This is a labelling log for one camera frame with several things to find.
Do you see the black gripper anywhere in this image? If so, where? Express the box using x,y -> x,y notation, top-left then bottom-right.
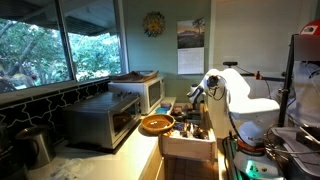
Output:
195,100 -> 206,114

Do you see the open wooden drawer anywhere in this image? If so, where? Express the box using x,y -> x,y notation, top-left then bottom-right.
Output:
159,102 -> 218,165

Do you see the blue plastic container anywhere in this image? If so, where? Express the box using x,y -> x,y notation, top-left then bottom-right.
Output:
155,106 -> 170,115

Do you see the wooden bowl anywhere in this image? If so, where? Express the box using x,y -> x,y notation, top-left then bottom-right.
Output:
141,113 -> 176,135

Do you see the white microwave oven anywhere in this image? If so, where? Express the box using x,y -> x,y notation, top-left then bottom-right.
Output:
108,77 -> 166,116

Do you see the brown tray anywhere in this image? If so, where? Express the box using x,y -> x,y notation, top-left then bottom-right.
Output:
109,70 -> 159,84

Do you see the stainless steel toaster oven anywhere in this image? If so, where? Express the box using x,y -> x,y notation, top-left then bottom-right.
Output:
61,91 -> 143,150

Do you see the dark cluttered side table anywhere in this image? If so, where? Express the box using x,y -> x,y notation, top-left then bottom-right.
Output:
272,124 -> 320,180

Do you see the grey monitor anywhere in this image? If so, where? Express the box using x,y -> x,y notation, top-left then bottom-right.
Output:
293,34 -> 320,63

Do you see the metal kettle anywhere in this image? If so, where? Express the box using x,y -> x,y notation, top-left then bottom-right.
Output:
14,124 -> 56,168

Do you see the dark countertop appliance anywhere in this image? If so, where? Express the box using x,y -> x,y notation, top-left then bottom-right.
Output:
0,121 -> 31,180

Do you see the black floor cable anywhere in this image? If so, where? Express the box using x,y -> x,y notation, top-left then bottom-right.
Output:
221,134 -> 241,180

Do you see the wall calendar with landscape photo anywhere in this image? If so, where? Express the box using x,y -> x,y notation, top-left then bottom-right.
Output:
176,18 -> 206,76

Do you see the black cable bundle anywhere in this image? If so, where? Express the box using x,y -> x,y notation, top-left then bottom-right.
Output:
264,123 -> 320,161

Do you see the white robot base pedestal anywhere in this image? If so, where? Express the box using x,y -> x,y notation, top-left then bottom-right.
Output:
233,146 -> 286,180

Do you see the black camera stand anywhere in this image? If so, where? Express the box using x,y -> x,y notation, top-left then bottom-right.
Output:
222,33 -> 296,128

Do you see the sun shaped wall decoration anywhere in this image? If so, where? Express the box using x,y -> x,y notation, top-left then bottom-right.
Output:
143,11 -> 166,38

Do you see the window with dark frame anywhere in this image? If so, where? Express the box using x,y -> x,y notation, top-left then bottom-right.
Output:
0,0 -> 130,95

